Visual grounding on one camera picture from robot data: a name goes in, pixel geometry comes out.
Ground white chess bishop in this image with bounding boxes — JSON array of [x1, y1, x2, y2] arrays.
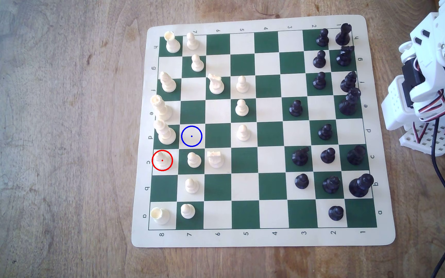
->
[[159, 71, 177, 93], [155, 151, 171, 169]]

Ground white chess knight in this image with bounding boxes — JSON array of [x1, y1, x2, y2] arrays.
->
[[207, 74, 225, 95], [207, 151, 225, 168]]

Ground green and cream chess mat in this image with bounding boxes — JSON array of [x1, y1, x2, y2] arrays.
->
[[131, 15, 396, 248]]

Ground white chess queen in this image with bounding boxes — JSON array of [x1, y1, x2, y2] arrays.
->
[[153, 119, 177, 145]]

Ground white chess king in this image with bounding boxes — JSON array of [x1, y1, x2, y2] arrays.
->
[[150, 94, 173, 121]]

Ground black chess pawn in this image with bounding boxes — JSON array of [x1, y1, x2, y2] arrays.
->
[[320, 147, 336, 164], [294, 173, 310, 190], [312, 50, 327, 69], [318, 124, 333, 141], [328, 205, 344, 221], [289, 100, 304, 117], [316, 28, 330, 47], [312, 72, 327, 90]]

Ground black chess knight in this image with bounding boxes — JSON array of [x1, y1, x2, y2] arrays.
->
[[336, 46, 355, 67], [292, 147, 310, 167]]

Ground white chess rook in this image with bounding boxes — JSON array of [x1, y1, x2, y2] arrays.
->
[[164, 31, 181, 53], [150, 207, 170, 225]]

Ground black chess rook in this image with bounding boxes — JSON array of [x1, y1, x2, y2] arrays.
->
[[335, 23, 353, 46], [322, 176, 341, 195]]

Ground black chess king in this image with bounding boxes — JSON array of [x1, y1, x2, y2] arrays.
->
[[338, 88, 362, 116]]

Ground black chess bishop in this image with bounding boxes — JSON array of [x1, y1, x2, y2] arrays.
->
[[346, 145, 367, 166], [340, 71, 357, 93]]

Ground black chess queen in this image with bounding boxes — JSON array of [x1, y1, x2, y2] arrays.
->
[[348, 173, 374, 198]]

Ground red white black servo wires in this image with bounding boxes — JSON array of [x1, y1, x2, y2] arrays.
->
[[415, 88, 445, 141]]

